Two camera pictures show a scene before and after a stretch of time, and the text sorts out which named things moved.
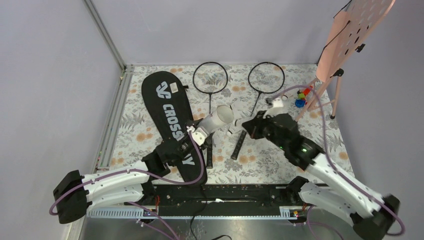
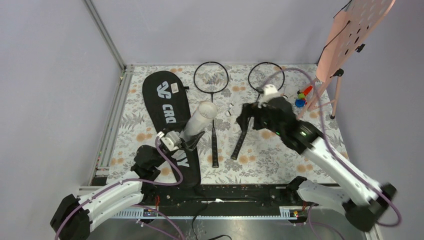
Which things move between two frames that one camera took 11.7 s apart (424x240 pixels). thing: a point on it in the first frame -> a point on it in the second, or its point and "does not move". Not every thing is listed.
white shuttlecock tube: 223,115 -> 206,111
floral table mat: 254,122 does not move
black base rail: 245,201 does not move
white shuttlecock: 236,106 -> 228,112
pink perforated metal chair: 351,33 does not move
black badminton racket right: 264,77 does not move
